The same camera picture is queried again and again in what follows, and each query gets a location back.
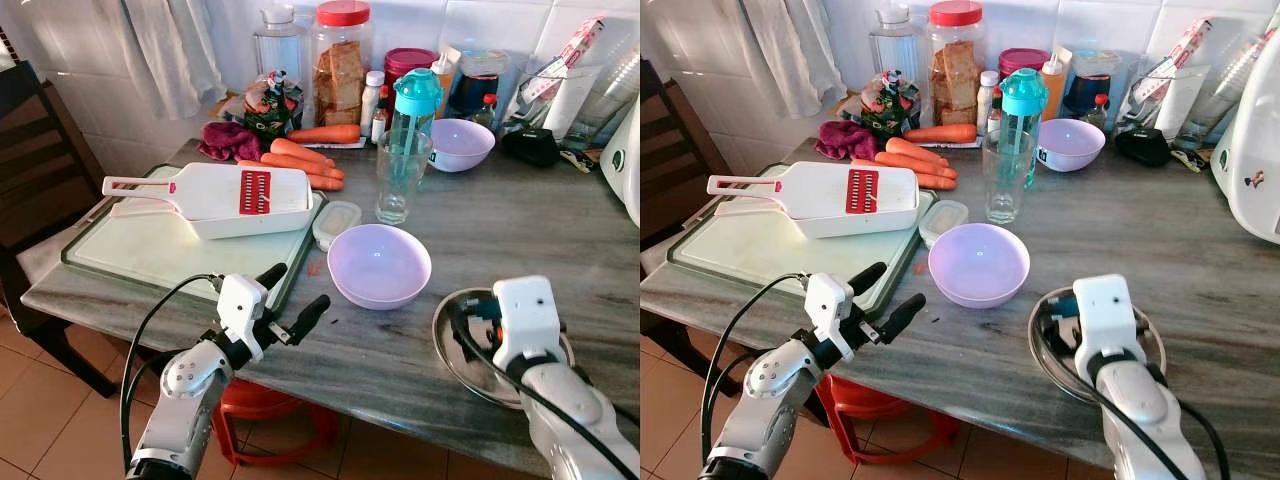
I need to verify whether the large lilac bowl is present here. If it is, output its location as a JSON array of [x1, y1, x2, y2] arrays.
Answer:
[[928, 223, 1031, 309], [327, 224, 433, 310]]

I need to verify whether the red plastic stool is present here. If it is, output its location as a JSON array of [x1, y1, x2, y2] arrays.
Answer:
[[212, 378, 341, 467], [815, 372, 959, 464]]

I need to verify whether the small square plastic container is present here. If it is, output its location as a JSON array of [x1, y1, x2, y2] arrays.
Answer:
[[918, 200, 969, 249], [312, 200, 363, 251]]

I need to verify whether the white mandoline slicer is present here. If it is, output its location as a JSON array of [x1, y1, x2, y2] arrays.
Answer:
[[707, 162, 920, 239], [102, 163, 314, 240]]

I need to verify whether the white green-rimmed cutting board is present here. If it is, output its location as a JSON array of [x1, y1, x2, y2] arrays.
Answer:
[[667, 165, 936, 319], [62, 165, 326, 311]]

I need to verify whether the clear drinking glass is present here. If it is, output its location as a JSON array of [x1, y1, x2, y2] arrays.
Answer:
[[375, 130, 434, 225], [983, 128, 1041, 225]]

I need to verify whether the maroon cloth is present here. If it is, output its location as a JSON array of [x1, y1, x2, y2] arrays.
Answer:
[[197, 121, 263, 163], [815, 120, 881, 161]]

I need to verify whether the small lilac bowl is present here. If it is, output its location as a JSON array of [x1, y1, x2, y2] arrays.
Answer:
[[427, 119, 496, 173], [1036, 119, 1106, 172]]

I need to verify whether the black pouch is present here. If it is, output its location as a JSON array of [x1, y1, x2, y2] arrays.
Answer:
[[500, 128, 561, 168], [1114, 128, 1172, 167]]

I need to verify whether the floral printed packet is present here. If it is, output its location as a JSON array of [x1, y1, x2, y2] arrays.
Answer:
[[243, 70, 304, 141], [860, 70, 921, 139]]

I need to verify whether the small white bottle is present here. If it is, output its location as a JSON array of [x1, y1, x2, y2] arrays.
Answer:
[[976, 70, 1001, 136], [360, 70, 387, 136]]

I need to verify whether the red-lidded cracker jar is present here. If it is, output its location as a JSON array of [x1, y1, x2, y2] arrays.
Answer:
[[928, 0, 986, 129], [312, 0, 373, 129]]

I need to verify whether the teal plastic water bottle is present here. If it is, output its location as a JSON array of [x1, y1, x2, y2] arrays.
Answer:
[[388, 68, 444, 191], [998, 68, 1049, 189]]

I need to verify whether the orange sauce bottle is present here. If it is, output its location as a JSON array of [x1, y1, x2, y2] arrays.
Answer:
[[1040, 55, 1066, 121], [430, 52, 459, 119]]

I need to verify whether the white paper roll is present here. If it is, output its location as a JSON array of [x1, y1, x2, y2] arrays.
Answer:
[[540, 65, 601, 139], [1150, 65, 1211, 139]]

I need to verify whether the dark blue jar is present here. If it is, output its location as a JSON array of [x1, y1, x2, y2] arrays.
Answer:
[[447, 50, 506, 119], [1063, 50, 1119, 116]]

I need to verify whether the clear glass jar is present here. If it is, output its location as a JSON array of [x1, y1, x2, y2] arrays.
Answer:
[[870, 3, 926, 86], [253, 3, 309, 91]]

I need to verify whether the dark wooden chair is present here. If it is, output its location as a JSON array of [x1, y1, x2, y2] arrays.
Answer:
[[0, 60, 116, 396], [640, 60, 716, 251]]

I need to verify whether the white hanging towel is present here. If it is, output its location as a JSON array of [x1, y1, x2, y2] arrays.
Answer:
[[740, 0, 846, 121], [122, 0, 229, 121]]

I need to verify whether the clear plastic bag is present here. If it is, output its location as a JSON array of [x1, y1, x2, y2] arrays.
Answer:
[[560, 40, 641, 151], [1175, 30, 1276, 151]]

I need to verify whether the red white wrap box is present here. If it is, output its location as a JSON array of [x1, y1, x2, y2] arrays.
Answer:
[[1135, 18, 1213, 101], [520, 18, 606, 101]]

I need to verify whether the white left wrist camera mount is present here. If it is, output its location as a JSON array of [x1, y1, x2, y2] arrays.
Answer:
[[804, 273, 854, 361], [216, 274, 269, 361]]

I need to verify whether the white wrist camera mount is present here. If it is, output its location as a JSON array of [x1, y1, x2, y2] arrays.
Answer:
[[216, 274, 269, 361], [492, 276, 563, 373], [1072, 274, 1141, 366], [804, 273, 854, 361]]

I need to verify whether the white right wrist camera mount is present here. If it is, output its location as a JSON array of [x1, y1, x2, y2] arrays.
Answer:
[[1072, 274, 1141, 366], [492, 276, 563, 373]]

